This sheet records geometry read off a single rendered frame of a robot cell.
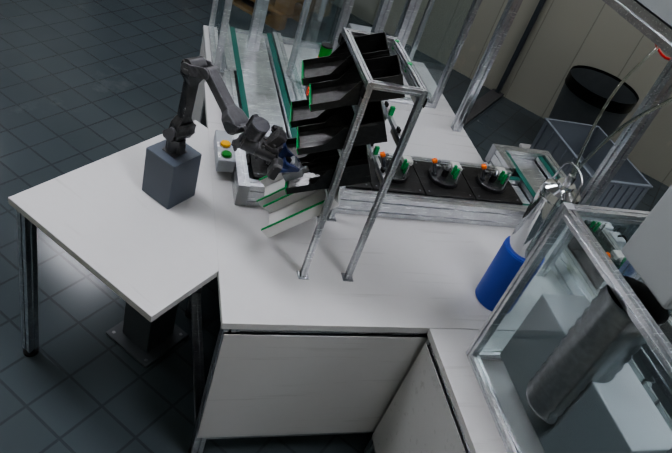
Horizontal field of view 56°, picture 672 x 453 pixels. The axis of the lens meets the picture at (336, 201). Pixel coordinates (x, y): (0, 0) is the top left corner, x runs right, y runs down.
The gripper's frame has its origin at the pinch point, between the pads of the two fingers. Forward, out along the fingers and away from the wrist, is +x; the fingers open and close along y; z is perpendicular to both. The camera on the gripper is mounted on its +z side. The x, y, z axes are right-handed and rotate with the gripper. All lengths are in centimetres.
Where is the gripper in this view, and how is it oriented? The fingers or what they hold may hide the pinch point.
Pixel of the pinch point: (289, 161)
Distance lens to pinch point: 202.5
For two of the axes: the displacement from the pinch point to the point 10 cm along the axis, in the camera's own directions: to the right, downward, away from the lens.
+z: 5.2, -6.6, -5.4
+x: 8.5, 3.8, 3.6
